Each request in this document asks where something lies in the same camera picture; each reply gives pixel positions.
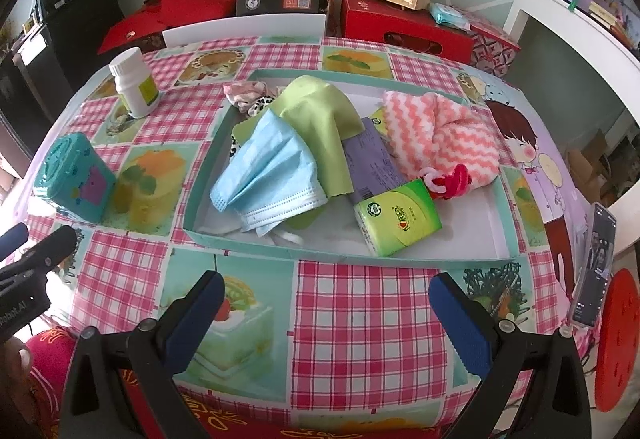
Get green tissue pack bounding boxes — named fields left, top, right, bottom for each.
left=369, top=106, right=401, bottom=140
left=353, top=179, right=443, bottom=257

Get red patterned box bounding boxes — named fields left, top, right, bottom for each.
left=452, top=6, right=522, bottom=77

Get white pill bottle green label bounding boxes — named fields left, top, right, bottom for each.
left=109, top=46, right=161, bottom=119

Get black white patterned cloth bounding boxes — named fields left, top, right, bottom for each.
left=229, top=99, right=273, bottom=161

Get light green cloth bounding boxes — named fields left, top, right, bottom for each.
left=232, top=75, right=366, bottom=230

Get purple packet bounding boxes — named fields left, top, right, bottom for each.
left=342, top=116, right=408, bottom=205

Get red pink hair clip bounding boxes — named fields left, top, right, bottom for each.
left=424, top=163, right=473, bottom=200

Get cardboard boxes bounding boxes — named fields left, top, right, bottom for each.
left=567, top=129, right=640, bottom=205

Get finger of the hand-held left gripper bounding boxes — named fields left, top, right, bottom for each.
left=0, top=225, right=78, bottom=287
left=0, top=223, right=30, bottom=265

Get smartphone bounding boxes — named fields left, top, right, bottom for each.
left=570, top=202, right=618, bottom=330

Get person's left hand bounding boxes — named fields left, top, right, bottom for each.
left=0, top=336, right=37, bottom=439

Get teal tin box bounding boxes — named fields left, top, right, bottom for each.
left=33, top=132, right=117, bottom=225

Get red stool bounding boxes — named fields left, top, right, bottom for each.
left=595, top=267, right=640, bottom=412

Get blue face mask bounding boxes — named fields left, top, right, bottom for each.
left=210, top=109, right=328, bottom=240

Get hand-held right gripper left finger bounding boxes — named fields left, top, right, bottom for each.
left=60, top=270, right=226, bottom=439

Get black box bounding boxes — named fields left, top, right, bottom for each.
left=236, top=0, right=328, bottom=17

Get pink white striped towel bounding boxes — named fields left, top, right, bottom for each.
left=382, top=90, right=501, bottom=192

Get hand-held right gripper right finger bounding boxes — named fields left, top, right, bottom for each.
left=428, top=272, right=593, bottom=439

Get black cabinet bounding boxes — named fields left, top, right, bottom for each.
left=0, top=22, right=88, bottom=155

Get white shallow box teal rim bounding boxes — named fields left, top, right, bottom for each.
left=181, top=68, right=521, bottom=262

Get red cardboard box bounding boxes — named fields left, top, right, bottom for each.
left=341, top=0, right=475, bottom=65

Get wet wipes pack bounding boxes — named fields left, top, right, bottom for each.
left=429, top=2, right=472, bottom=31

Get white desk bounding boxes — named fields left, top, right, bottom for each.
left=502, top=0, right=640, bottom=120

